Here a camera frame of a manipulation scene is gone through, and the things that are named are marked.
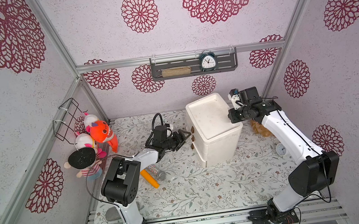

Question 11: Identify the green alarm clock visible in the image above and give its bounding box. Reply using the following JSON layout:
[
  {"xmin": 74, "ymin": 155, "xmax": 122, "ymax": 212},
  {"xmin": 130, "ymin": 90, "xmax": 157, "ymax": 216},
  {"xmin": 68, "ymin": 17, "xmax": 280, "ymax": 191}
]
[{"xmin": 199, "ymin": 52, "xmax": 218, "ymax": 72}]

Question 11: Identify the pink white plush doll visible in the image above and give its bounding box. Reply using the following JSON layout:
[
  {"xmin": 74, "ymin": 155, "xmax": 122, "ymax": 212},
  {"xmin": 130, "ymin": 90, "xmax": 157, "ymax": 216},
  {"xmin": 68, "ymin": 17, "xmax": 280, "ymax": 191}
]
[{"xmin": 74, "ymin": 112, "xmax": 107, "ymax": 159}]

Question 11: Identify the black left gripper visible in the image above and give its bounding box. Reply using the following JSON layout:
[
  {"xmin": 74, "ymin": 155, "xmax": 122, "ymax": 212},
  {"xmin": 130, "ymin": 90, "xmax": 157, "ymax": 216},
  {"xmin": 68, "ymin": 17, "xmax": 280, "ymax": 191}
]
[{"xmin": 161, "ymin": 128, "xmax": 193, "ymax": 153}]

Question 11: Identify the black haired plush doll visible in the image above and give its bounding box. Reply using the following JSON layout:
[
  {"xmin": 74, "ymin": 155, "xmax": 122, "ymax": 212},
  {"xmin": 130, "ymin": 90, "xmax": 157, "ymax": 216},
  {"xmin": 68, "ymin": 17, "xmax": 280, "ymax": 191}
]
[{"xmin": 64, "ymin": 147, "xmax": 103, "ymax": 181}]

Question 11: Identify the black wire basket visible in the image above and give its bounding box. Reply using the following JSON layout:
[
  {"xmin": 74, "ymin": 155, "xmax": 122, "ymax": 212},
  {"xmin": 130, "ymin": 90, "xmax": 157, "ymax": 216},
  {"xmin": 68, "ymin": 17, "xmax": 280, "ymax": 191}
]
[{"xmin": 52, "ymin": 97, "xmax": 87, "ymax": 145}]

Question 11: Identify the white alarm clock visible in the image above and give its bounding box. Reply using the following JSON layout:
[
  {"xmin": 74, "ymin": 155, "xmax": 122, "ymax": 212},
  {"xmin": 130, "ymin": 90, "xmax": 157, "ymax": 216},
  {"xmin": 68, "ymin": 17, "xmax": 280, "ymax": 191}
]
[{"xmin": 276, "ymin": 143, "xmax": 289, "ymax": 157}]

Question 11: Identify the dark grey wall shelf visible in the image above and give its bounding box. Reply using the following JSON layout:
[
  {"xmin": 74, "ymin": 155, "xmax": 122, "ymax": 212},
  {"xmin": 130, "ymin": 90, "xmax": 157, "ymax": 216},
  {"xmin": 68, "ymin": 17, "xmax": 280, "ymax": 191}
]
[{"xmin": 149, "ymin": 46, "xmax": 238, "ymax": 81}]

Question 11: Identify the glitter silver microphone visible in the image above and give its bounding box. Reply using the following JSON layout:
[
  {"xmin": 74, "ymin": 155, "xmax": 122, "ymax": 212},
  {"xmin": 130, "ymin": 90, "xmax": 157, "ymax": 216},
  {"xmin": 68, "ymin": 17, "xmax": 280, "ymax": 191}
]
[{"xmin": 146, "ymin": 164, "xmax": 167, "ymax": 181}]

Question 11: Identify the white three-drawer cabinet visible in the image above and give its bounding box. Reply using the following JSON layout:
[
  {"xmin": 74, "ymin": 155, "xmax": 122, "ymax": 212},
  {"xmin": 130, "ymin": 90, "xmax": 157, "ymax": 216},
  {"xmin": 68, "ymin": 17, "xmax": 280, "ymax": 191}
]
[{"xmin": 186, "ymin": 93, "xmax": 243, "ymax": 168}]

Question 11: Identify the brown teddy bear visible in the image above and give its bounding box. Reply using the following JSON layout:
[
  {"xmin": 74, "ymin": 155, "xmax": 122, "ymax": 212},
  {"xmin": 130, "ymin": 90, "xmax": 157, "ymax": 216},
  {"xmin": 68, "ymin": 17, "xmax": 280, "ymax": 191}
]
[{"xmin": 250, "ymin": 120, "xmax": 273, "ymax": 138}]

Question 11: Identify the orange microphone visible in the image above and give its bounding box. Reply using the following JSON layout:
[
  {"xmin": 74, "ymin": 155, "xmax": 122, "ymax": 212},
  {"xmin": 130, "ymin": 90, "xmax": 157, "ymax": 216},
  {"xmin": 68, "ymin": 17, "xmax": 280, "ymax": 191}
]
[{"xmin": 140, "ymin": 169, "xmax": 160, "ymax": 189}]

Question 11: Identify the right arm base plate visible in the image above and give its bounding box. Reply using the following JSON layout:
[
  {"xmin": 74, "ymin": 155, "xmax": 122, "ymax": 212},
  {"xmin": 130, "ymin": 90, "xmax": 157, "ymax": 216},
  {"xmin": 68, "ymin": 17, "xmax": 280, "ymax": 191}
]
[{"xmin": 247, "ymin": 203, "xmax": 300, "ymax": 224}]

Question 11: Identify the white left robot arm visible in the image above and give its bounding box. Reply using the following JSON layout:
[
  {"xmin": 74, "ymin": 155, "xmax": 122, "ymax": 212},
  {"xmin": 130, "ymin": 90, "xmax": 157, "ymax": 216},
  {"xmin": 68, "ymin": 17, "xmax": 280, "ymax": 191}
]
[{"xmin": 99, "ymin": 123, "xmax": 191, "ymax": 224}]

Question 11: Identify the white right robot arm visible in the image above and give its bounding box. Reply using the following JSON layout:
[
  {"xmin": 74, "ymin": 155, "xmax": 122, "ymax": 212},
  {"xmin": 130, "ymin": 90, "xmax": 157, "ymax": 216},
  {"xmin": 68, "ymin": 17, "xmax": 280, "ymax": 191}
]
[{"xmin": 228, "ymin": 87, "xmax": 339, "ymax": 224}]

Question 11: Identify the red orange plush fish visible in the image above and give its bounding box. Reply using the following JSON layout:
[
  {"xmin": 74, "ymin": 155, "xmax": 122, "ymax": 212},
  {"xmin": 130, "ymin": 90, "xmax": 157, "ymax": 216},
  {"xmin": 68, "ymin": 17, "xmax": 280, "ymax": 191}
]
[{"xmin": 89, "ymin": 120, "xmax": 119, "ymax": 153}]

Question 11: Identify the grey oval sponge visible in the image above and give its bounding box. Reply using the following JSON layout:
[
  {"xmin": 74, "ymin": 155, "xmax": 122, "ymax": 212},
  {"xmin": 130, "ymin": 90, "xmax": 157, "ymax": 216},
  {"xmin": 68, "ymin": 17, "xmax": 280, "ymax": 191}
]
[{"xmin": 103, "ymin": 201, "xmax": 143, "ymax": 223}]

